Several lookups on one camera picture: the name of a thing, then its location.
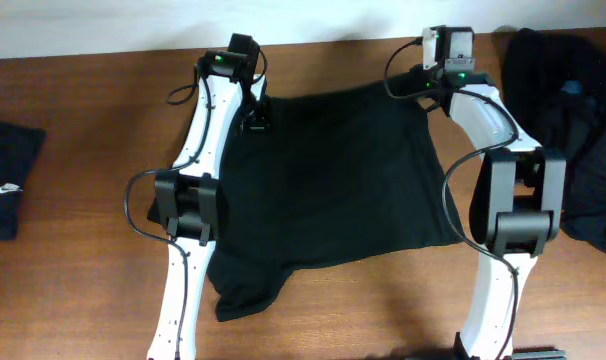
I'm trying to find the right black camera cable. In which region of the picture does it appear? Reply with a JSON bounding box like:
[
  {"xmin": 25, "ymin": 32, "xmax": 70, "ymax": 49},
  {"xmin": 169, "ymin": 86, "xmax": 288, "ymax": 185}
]
[{"xmin": 382, "ymin": 38, "xmax": 522, "ymax": 360}]

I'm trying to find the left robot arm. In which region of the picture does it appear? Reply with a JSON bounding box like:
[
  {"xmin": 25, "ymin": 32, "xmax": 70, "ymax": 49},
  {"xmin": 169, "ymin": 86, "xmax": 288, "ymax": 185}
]
[{"xmin": 147, "ymin": 34, "xmax": 268, "ymax": 360}]

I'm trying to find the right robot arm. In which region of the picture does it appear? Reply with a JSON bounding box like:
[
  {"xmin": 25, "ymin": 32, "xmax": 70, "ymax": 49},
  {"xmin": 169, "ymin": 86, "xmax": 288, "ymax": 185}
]
[{"xmin": 410, "ymin": 25, "xmax": 567, "ymax": 360}]

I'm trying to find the folded black Nike garment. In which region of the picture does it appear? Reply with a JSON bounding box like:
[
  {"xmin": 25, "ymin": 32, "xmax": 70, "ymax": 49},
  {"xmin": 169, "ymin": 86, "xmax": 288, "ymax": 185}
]
[{"xmin": 0, "ymin": 122, "xmax": 46, "ymax": 241}]

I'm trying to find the black t-shirt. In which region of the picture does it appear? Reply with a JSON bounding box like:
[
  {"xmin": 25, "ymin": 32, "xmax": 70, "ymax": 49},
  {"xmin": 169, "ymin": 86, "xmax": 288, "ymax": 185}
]
[{"xmin": 146, "ymin": 82, "xmax": 467, "ymax": 323}]

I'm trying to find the black camera cable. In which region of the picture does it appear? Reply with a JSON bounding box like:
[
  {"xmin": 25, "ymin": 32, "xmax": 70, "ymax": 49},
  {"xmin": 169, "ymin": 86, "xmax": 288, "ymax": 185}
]
[
  {"xmin": 382, "ymin": 38, "xmax": 522, "ymax": 360},
  {"xmin": 123, "ymin": 47, "xmax": 269, "ymax": 360}
]

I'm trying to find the left black camera cable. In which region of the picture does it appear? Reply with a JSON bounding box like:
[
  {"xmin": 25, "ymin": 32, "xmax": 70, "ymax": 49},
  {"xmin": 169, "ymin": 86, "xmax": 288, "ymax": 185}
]
[{"xmin": 123, "ymin": 47, "xmax": 269, "ymax": 360}]

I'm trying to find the black clothes pile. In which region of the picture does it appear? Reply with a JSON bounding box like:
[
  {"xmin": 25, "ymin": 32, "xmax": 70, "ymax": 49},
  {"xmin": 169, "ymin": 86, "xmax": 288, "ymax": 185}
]
[{"xmin": 501, "ymin": 28, "xmax": 606, "ymax": 253}]

